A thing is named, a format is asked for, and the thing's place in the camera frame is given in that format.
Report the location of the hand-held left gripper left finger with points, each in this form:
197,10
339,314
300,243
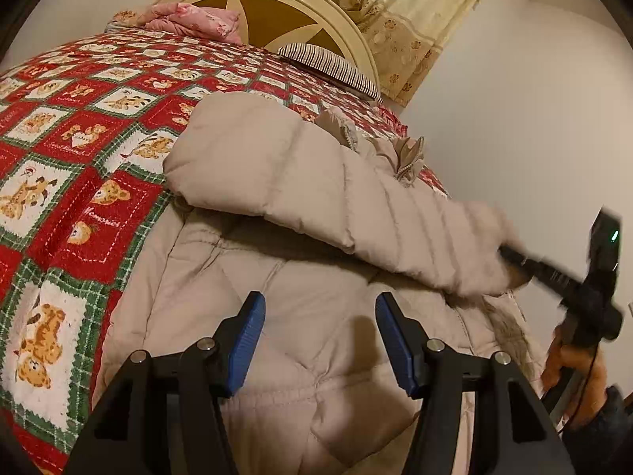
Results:
247,336

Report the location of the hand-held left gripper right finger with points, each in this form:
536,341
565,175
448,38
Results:
395,341

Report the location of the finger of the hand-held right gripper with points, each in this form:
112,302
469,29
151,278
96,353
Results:
539,267

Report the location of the beige puffer coat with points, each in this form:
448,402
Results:
296,168

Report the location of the person's right forearm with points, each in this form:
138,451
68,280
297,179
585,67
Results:
603,438

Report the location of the person's right hand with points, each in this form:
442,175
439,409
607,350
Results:
596,381

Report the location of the red bear printed blanket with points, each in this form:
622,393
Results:
99,109

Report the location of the cream patterned curtain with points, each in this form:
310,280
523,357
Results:
420,20

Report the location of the striped pillow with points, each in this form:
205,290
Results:
321,59

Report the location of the cream wooden bed headboard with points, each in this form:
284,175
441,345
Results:
277,15

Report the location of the pink floral quilt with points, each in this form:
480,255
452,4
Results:
188,17

